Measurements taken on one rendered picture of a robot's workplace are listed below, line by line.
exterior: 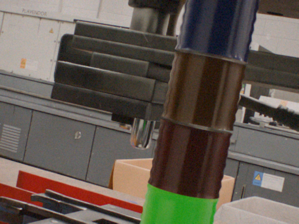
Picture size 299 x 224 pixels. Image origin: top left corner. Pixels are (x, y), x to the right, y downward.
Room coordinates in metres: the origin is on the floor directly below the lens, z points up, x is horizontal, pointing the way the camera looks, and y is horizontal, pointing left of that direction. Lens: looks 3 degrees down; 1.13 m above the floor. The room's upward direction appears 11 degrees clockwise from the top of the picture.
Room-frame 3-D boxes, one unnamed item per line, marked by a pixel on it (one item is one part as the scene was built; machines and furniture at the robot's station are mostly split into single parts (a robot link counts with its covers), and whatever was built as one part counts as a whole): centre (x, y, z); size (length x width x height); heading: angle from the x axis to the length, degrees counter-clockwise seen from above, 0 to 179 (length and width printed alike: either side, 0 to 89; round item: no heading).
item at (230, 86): (0.30, -0.03, 1.14); 0.04 x 0.04 x 0.03
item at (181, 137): (0.30, -0.03, 1.10); 0.04 x 0.04 x 0.03
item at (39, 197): (0.67, 0.07, 0.98); 0.07 x 0.02 x 0.01; 67
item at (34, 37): (6.21, 0.29, 1.24); 2.95 x 0.98 x 0.90; 64
